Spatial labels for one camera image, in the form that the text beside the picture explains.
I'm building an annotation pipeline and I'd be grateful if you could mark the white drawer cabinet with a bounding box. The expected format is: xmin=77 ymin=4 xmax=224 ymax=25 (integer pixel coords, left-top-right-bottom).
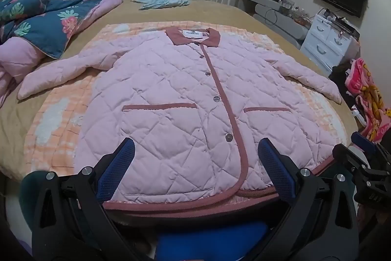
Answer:
xmin=300 ymin=9 xmax=361 ymax=76

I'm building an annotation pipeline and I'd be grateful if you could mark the dark teal cloth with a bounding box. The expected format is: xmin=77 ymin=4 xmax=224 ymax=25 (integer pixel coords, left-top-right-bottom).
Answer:
xmin=18 ymin=171 xmax=46 ymax=249

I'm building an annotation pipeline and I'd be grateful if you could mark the black set-top box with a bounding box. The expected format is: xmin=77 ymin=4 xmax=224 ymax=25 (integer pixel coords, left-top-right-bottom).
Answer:
xmin=331 ymin=16 xmax=360 ymax=37

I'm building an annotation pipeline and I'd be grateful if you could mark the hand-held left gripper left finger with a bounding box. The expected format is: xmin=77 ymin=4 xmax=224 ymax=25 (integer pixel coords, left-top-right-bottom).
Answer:
xmin=32 ymin=137 xmax=138 ymax=261

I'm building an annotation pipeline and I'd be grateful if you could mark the grey desk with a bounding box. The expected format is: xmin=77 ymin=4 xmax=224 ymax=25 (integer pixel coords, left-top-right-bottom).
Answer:
xmin=240 ymin=0 xmax=312 ymax=41

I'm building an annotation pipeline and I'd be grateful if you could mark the pink cartoon blanket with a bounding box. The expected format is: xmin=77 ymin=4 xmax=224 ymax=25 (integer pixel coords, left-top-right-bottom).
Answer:
xmin=345 ymin=58 xmax=391 ymax=142

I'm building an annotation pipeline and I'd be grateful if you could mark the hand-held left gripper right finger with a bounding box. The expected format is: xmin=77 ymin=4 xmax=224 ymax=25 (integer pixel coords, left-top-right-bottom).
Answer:
xmin=257 ymin=138 xmax=360 ymax=261

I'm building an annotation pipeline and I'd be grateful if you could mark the bed with tan sheet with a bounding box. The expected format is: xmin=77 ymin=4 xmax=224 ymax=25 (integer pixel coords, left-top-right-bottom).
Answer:
xmin=0 ymin=0 xmax=361 ymax=188

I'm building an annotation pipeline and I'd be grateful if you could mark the pink quilted jacket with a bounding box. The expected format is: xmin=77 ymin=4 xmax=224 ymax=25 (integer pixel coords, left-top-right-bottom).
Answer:
xmin=17 ymin=26 xmax=342 ymax=220

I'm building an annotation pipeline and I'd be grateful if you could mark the blue cloth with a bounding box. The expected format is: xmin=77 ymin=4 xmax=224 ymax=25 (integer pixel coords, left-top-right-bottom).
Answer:
xmin=154 ymin=221 xmax=271 ymax=261

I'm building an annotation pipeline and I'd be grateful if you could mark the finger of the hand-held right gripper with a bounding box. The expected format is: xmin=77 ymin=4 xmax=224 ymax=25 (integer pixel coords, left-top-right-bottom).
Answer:
xmin=332 ymin=143 xmax=371 ymax=172
xmin=351 ymin=132 xmax=382 ymax=155

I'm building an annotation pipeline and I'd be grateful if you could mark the pink comforter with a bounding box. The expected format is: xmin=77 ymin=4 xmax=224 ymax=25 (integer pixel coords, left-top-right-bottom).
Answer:
xmin=0 ymin=36 xmax=46 ymax=105

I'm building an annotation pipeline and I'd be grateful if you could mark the light blue garment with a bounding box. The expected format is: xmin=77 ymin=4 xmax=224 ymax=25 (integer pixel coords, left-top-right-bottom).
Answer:
xmin=131 ymin=0 xmax=190 ymax=11

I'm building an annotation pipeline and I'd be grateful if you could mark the blue floral quilt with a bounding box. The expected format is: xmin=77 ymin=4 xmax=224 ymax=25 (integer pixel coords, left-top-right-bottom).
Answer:
xmin=0 ymin=0 xmax=123 ymax=60

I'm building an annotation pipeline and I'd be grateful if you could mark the orange plaid blanket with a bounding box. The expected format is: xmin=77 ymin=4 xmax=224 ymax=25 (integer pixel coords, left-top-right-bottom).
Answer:
xmin=25 ymin=22 xmax=349 ymax=185

